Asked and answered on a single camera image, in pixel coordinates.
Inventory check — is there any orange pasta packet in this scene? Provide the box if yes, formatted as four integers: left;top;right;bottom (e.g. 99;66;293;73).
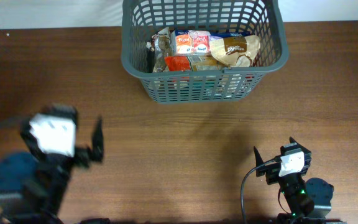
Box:
165;55;229;72

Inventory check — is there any pink white tissue pack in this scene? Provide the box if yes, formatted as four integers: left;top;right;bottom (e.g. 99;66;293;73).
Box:
170;29;251;57

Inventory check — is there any grey plastic lattice basket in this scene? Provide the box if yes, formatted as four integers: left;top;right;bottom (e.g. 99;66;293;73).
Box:
121;0;289;104

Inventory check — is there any beige snack bag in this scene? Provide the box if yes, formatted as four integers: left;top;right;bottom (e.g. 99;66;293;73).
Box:
209;35;260;67

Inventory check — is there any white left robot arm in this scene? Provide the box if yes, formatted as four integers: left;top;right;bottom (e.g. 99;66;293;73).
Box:
0;105;104;223

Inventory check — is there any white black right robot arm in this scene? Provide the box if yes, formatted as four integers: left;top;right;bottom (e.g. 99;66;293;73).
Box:
254;137;342;224

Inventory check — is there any beige cookie bag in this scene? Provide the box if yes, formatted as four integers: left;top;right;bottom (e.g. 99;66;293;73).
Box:
146;27;173;73

